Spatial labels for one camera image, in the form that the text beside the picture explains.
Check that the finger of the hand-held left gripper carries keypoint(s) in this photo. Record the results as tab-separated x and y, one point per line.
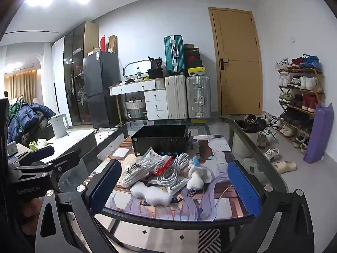
69	159
43	151

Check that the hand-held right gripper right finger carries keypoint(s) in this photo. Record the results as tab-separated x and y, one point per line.
243	189

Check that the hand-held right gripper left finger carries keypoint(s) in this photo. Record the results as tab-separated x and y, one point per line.
105	183

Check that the cream plush toy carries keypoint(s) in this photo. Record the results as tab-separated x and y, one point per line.
197	178

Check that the red packet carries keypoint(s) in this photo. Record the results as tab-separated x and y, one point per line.
163	166

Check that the black storage box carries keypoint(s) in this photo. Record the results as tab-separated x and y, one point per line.
158	147

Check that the yellow-green cloth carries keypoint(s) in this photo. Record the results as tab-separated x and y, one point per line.
36	145

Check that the white side table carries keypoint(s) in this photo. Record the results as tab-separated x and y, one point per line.
76	137

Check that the printed desk mat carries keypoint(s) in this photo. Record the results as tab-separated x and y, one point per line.
216	197

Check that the white electric kettle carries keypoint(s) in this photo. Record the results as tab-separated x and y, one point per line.
59	126

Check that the blue down jacket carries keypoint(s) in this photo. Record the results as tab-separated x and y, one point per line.
26	116

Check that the white sneaker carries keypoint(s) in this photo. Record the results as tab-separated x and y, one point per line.
272	154

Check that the beige slipper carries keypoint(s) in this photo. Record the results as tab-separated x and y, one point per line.
285	166

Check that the white bin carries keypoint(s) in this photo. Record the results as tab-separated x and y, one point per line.
250	139

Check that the black and white rug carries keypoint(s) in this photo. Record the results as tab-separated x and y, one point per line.
209	239

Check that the beige curtain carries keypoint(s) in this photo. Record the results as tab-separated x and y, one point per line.
23	84

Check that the dark glass cabinet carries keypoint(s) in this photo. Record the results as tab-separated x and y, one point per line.
72	84

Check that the wicker basket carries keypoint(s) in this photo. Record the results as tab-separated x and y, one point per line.
134	109

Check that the dark grey refrigerator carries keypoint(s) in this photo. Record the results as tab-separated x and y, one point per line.
97	84

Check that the purple bag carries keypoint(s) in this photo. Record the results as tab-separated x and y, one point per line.
318	134

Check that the white vanity desk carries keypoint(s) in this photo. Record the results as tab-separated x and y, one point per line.
155	102

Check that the wooden shoe rack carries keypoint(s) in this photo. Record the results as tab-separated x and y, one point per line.
300	108

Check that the silver suitcase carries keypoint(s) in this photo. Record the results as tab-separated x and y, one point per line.
198	97

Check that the yellow wooden door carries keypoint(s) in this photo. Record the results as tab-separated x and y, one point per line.
237	84

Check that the oval mirror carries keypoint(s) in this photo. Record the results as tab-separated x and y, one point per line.
125	69

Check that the clear water bottle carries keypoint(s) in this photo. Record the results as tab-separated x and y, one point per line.
138	75

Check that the white suitcase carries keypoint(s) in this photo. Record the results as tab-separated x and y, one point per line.
175	97

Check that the red box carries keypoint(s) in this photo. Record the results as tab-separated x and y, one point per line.
102	43

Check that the black bag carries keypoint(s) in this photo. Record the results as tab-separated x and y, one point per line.
155	71

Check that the brown cardboard box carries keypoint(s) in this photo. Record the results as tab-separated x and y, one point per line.
112	44

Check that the group of assorted shoes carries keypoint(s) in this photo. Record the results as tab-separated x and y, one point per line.
305	83

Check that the yellow and black box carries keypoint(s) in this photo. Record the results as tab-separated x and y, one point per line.
196	71

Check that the black cardboard box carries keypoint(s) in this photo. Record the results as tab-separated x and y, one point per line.
193	56

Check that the teal suitcase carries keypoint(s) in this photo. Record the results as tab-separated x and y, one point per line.
169	55

